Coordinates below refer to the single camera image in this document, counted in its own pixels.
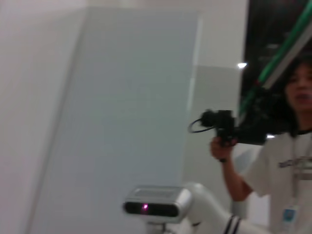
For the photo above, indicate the bright ceiling lamp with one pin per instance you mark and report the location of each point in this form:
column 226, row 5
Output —
column 242, row 65

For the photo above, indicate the person's bare forearm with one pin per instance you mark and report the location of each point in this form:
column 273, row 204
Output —
column 234, row 180

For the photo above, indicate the person in white shirt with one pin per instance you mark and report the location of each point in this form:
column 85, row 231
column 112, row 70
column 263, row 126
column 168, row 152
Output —
column 280, row 158

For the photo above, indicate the person's bare hand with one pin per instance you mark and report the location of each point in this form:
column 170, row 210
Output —
column 219, row 152

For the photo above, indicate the silver ceiling rail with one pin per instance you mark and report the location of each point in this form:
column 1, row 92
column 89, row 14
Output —
column 292, row 55

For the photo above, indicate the black handheld camera rig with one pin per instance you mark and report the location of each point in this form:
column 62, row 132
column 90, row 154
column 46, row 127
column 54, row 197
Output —
column 226, row 122

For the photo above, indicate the pale blue partition panel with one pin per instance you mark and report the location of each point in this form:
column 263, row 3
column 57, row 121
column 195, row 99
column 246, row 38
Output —
column 122, row 97

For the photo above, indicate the green ceiling pipe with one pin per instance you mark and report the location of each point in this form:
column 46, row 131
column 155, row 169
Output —
column 282, row 45

